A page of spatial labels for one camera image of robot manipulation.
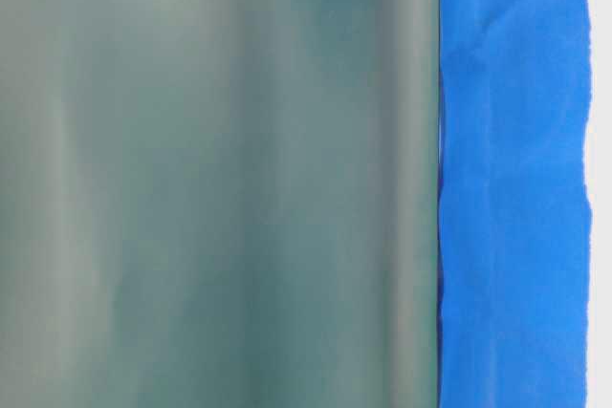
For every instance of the blue table cloth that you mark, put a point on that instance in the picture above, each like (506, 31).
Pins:
(514, 220)

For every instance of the green curtain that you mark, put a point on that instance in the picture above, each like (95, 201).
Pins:
(219, 203)

